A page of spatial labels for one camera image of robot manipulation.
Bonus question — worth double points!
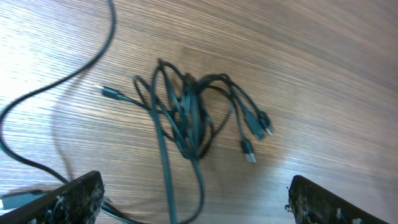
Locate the black usb cable bundle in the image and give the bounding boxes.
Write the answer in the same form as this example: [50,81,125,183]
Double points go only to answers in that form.
[95,58,274,224]

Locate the right camera cable black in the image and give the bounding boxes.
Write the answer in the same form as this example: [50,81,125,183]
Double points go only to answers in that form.
[0,0,137,224]

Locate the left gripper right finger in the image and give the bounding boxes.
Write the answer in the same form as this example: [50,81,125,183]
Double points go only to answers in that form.
[285,175,387,224]

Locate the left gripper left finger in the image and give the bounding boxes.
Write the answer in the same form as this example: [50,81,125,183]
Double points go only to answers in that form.
[1,170,104,224]

